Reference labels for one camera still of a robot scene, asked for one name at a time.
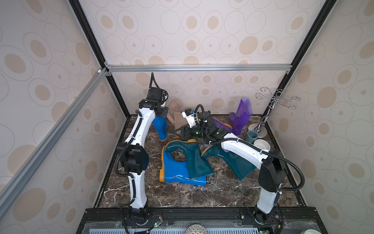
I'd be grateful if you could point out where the purple rain boot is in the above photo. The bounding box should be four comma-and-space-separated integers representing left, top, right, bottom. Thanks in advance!
229, 97, 253, 136
213, 117, 232, 132

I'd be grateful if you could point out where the beige rain boot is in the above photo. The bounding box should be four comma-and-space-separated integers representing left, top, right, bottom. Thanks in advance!
166, 98, 183, 126
172, 111, 188, 130

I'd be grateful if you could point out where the blue rain boot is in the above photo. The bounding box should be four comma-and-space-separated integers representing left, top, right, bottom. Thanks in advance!
159, 146, 206, 186
153, 117, 168, 142

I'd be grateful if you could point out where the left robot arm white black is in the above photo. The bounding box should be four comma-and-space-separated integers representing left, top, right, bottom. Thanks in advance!
115, 73, 168, 222

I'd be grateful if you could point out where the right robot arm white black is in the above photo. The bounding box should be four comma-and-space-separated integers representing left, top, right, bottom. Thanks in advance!
175, 109, 305, 224

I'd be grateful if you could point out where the purple rain boot standing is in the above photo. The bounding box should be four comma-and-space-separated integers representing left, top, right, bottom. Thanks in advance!
229, 97, 253, 136

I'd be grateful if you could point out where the dark green rain boot left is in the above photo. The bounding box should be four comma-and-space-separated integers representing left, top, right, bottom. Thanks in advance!
166, 139, 214, 180

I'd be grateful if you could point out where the dark green rain boot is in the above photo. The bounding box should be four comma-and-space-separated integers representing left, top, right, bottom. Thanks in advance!
166, 139, 214, 180
202, 145, 257, 181

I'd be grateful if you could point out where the dark green rain boot right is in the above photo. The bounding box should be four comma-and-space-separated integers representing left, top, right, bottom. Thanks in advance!
202, 145, 257, 181

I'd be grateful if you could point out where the grey-green ceramic mug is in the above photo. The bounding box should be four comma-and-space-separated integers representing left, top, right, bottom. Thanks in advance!
245, 130, 258, 144

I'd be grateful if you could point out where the white ceramic bowl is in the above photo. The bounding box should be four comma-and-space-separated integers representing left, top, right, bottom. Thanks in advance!
253, 139, 271, 151

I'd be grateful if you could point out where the metal cup tree stand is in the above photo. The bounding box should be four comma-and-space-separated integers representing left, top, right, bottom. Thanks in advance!
252, 87, 301, 139

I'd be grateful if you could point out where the left diagonal aluminium bar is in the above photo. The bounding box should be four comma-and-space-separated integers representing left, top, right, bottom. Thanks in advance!
1, 67, 109, 218

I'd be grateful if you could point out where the horizontal aluminium frame bar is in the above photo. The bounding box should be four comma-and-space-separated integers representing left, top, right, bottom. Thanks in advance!
107, 63, 292, 73

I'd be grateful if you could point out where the left black frame post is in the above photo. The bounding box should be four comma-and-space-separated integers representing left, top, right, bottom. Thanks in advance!
68, 0, 131, 118

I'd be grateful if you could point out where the black frame post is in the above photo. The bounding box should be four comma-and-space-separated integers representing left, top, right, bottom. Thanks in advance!
68, 0, 131, 118
261, 0, 337, 118

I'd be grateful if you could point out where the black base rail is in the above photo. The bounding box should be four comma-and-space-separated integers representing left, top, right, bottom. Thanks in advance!
76, 207, 327, 234

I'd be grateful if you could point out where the right black frame post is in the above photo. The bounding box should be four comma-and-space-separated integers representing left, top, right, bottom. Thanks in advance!
261, 0, 337, 118

